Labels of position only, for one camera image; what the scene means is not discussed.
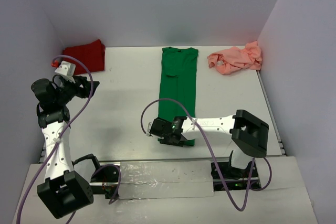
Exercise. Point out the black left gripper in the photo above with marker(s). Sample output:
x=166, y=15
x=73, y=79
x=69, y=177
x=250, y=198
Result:
x=82, y=92

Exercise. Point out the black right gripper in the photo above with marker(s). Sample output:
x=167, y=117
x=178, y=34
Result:
x=165, y=140

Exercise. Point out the green t-shirt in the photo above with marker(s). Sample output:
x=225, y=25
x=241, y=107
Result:
x=178, y=82

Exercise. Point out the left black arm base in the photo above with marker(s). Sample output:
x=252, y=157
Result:
x=105, y=181

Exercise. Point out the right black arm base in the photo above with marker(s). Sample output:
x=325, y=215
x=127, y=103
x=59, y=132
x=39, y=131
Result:
x=236, y=179

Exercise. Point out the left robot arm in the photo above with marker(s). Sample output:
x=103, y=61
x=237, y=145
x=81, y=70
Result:
x=63, y=191

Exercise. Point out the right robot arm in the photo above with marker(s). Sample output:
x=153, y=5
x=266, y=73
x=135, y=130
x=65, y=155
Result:
x=247, y=132

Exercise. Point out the silver taped cover plate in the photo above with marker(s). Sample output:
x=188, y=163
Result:
x=154, y=180

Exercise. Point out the red folded t-shirt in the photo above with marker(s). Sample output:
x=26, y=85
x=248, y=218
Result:
x=92, y=55

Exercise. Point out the pink crumpled t-shirt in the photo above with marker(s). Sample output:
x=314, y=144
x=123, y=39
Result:
x=228, y=61

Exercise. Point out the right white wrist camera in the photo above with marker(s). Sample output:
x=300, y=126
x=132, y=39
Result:
x=148, y=133

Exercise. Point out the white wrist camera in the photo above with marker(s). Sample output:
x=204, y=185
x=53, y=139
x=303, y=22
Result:
x=66, y=70
x=148, y=133

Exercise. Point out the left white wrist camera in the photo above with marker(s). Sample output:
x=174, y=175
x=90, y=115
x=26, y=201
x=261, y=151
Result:
x=66, y=70

